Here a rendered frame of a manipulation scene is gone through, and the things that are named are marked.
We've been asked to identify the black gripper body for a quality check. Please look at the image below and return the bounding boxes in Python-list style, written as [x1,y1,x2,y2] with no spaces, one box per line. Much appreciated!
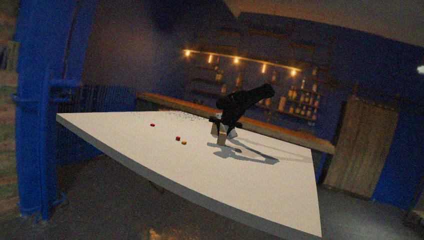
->
[209,109,242,129]

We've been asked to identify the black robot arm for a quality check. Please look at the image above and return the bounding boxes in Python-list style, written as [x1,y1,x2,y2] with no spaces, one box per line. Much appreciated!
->
[216,83,275,127]

